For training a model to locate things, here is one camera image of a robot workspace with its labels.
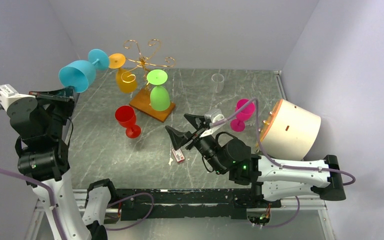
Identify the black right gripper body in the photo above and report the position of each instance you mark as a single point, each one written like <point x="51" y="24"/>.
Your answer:
<point x="208" y="146"/>

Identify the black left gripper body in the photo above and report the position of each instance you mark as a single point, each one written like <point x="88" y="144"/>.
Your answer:
<point x="59" y="110"/>

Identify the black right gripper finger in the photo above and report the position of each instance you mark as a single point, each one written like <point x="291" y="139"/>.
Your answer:
<point x="178" y="139"/>
<point x="199" y="122"/>

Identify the blue plastic wine glass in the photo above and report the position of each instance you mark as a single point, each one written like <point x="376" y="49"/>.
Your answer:
<point x="80" y="74"/>

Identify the green plastic wine glass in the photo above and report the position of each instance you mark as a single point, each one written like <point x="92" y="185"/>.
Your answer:
<point x="159" y="96"/>

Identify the red plastic wine glass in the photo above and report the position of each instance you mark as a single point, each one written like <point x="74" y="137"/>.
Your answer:
<point x="126" y="117"/>

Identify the orange plastic wine glass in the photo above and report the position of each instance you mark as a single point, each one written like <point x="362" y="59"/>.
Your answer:
<point x="125" y="80"/>

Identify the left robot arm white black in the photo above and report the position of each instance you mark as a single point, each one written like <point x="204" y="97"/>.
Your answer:
<point x="43" y="159"/>

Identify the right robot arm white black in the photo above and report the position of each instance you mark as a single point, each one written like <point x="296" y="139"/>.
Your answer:
<point x="271" y="179"/>

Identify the pink plastic wine glass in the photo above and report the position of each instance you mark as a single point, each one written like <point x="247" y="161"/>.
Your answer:
<point x="238" y="124"/>

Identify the clear wine glass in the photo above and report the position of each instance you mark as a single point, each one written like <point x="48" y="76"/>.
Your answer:
<point x="218" y="80"/>

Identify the small red white card box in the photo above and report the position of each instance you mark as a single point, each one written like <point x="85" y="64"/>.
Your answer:
<point x="178" y="155"/>

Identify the cream drum-shaped toy box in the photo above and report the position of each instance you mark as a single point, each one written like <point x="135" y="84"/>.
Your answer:
<point x="289" y="132"/>

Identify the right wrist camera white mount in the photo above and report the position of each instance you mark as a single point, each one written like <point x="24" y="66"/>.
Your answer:
<point x="216" y="121"/>

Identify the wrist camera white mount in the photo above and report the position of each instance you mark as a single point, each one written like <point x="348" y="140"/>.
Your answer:
<point x="9" y="95"/>
<point x="216" y="121"/>

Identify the gold wire wine glass rack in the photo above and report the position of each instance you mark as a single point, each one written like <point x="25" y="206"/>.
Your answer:
<point x="141" y="101"/>

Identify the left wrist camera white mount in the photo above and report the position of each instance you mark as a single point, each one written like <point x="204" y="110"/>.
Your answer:
<point x="9" y="95"/>

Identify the aluminium frame rail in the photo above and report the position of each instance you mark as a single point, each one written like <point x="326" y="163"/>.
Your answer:
<point x="99" y="148"/>

